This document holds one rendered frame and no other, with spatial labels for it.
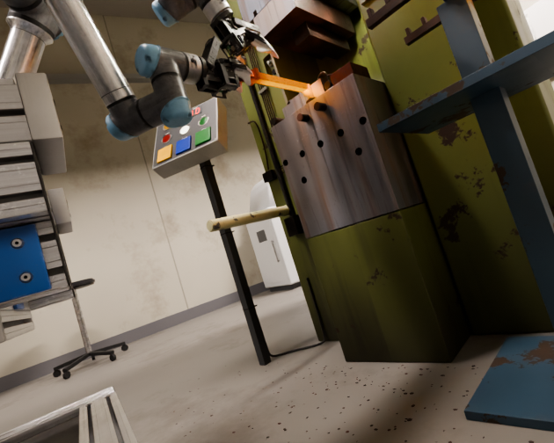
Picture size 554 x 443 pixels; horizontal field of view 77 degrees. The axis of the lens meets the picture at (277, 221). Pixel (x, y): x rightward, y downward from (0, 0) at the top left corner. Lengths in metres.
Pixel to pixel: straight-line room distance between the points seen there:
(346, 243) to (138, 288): 3.13
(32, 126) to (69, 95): 4.12
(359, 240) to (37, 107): 0.94
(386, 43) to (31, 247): 1.20
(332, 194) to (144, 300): 3.14
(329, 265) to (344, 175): 0.33
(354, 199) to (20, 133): 0.92
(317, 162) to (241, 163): 3.55
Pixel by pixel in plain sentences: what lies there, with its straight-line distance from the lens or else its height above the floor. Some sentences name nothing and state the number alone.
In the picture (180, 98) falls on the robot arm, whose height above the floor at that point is 0.87.
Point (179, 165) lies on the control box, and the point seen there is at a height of 0.94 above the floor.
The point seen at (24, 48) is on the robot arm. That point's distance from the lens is 1.29.
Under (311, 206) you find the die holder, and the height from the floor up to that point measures 0.58.
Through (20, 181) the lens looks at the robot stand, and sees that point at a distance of 0.51.
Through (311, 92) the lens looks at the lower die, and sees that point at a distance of 1.35.
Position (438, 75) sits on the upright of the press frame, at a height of 0.84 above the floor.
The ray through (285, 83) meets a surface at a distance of 1.27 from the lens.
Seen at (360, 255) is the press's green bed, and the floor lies 0.36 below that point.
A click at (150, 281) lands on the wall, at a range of 4.10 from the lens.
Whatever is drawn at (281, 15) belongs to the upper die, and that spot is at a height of 1.28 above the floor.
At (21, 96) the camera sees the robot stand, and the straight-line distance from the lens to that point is 0.55.
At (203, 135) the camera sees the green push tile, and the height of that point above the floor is 1.01.
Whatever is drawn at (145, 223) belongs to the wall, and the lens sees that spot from 4.18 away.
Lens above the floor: 0.47
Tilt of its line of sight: 4 degrees up
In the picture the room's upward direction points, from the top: 17 degrees counter-clockwise
